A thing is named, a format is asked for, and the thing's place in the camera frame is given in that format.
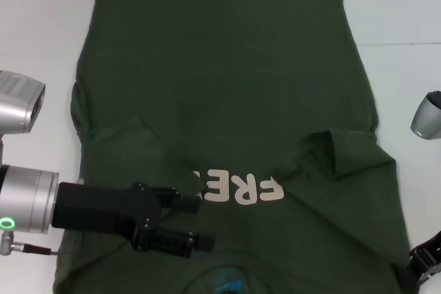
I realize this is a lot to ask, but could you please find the left gripper connector cable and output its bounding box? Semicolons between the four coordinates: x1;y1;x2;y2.
0;231;60;257

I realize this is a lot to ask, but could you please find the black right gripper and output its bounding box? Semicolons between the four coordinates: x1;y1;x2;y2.
408;227;441;287

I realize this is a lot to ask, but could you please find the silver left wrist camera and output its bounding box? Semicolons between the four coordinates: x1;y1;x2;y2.
0;70;47;136

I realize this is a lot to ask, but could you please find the dark green printed T-shirt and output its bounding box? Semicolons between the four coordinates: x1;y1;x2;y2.
51;0;414;294

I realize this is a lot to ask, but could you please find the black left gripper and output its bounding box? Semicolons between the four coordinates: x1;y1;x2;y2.
51;182;216;260

